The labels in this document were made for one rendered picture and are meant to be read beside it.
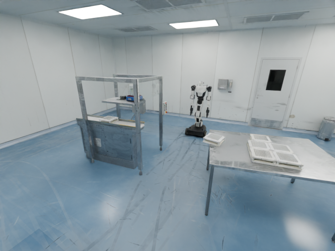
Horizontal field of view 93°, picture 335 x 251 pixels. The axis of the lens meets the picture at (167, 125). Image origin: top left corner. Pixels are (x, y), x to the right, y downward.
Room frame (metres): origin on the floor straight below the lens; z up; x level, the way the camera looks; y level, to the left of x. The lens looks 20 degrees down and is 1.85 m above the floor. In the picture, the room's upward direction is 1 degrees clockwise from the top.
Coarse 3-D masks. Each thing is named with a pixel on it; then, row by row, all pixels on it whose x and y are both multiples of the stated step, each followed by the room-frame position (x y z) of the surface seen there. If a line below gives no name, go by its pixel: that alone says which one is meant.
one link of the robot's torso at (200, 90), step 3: (195, 87) 4.41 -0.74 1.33; (198, 87) 4.31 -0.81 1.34; (201, 87) 4.29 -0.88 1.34; (204, 87) 4.26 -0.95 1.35; (195, 90) 4.36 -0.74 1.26; (198, 90) 4.30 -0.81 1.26; (201, 90) 4.27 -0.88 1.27; (204, 90) 4.25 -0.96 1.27; (198, 93) 4.30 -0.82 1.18; (201, 93) 4.27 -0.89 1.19; (204, 93) 4.28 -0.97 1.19; (198, 96) 4.31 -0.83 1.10; (201, 96) 4.28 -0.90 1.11
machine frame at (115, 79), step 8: (80, 80) 2.79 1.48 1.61; (88, 80) 2.68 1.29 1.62; (96, 80) 2.63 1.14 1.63; (104, 80) 2.57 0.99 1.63; (112, 80) 2.52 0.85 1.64; (120, 80) 2.47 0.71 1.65; (128, 80) 2.43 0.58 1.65; (80, 88) 2.77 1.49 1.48; (136, 88) 2.38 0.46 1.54; (80, 96) 2.76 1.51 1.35; (136, 96) 2.39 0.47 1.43; (160, 96) 3.30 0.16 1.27; (80, 104) 2.77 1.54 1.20; (136, 104) 2.39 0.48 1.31; (160, 104) 3.30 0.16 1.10; (136, 112) 2.39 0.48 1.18; (160, 112) 3.30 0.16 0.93; (136, 120) 2.39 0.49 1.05; (160, 120) 3.31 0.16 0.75; (88, 128) 2.79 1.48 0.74; (136, 128) 2.40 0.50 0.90; (160, 128) 3.31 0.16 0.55; (88, 136) 2.76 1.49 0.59; (136, 136) 2.40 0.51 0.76; (160, 136) 3.31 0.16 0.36; (88, 144) 2.77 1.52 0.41; (160, 144) 3.31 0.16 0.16
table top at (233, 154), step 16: (224, 144) 2.05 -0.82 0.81; (240, 144) 2.06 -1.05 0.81; (288, 144) 2.08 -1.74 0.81; (304, 144) 2.08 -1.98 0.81; (224, 160) 1.64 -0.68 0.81; (240, 160) 1.64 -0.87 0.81; (304, 160) 1.66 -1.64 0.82; (320, 160) 1.66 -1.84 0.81; (288, 176) 1.38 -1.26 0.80; (304, 176) 1.36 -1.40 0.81; (320, 176) 1.36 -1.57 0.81
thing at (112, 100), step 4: (104, 100) 2.65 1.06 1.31; (108, 100) 2.65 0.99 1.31; (112, 100) 2.66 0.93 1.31; (116, 100) 2.66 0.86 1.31; (120, 100) 2.67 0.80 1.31; (124, 100) 2.67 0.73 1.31; (144, 100) 2.71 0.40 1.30; (120, 104) 2.49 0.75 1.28; (124, 104) 2.46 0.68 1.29; (128, 104) 2.44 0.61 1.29; (132, 104) 2.41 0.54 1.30
